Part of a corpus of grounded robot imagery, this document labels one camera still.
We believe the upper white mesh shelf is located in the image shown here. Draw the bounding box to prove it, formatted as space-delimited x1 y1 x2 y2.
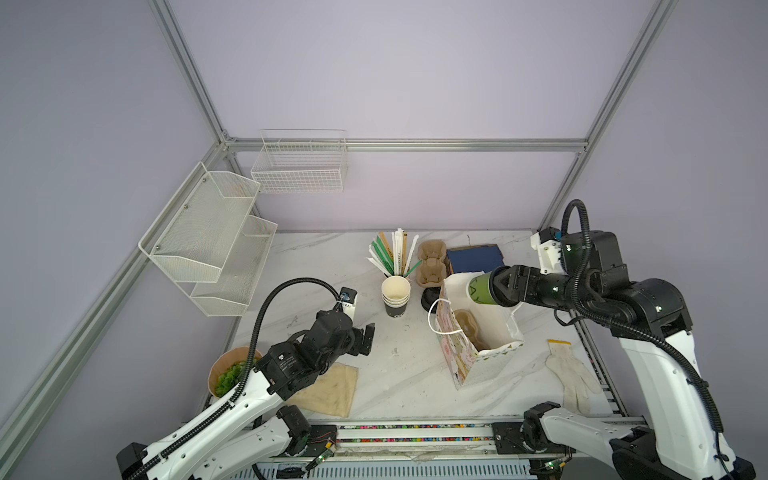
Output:
138 163 260 283

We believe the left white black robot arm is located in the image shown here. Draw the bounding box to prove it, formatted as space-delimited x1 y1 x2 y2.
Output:
117 277 375 479

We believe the bundle of wrapped straws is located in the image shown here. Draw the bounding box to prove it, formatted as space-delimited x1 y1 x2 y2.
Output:
366 228 425 278

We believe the black plastic cup lid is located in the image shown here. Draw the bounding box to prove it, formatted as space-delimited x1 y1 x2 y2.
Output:
420 287 441 312

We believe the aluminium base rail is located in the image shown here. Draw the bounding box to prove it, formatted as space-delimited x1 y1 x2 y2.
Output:
164 416 661 466

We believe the brown bowl with greens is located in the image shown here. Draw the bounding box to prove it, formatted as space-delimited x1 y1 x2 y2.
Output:
208 346 249 398

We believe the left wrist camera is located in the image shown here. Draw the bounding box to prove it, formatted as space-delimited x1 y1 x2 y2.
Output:
337 287 358 319

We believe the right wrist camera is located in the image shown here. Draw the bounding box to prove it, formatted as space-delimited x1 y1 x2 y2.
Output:
530 227 564 275

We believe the single brown pulp cup carrier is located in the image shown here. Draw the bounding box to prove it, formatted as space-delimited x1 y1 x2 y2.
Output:
454 309 490 351

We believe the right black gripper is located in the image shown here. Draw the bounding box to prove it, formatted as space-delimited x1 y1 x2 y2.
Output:
487 266 595 315

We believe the white mesh shelf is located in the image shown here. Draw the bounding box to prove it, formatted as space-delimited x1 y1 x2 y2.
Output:
138 163 260 283
190 215 277 317

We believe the stack of paper cups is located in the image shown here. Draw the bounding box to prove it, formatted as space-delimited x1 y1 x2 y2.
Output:
381 276 411 318

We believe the white wire basket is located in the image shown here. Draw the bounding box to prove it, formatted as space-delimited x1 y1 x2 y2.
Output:
251 129 348 194

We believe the lower white mesh shelf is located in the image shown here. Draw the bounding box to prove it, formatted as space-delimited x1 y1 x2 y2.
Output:
190 215 277 317

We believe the green paper cup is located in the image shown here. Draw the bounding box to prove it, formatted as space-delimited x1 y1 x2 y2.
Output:
467 272 498 305

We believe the white paper gift bag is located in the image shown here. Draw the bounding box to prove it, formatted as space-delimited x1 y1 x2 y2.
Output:
427 273 524 390

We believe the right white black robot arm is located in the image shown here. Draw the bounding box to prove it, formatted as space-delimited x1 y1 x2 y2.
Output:
480 231 756 479

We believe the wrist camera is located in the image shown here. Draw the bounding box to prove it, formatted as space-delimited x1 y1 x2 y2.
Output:
337 287 358 319
530 227 564 275

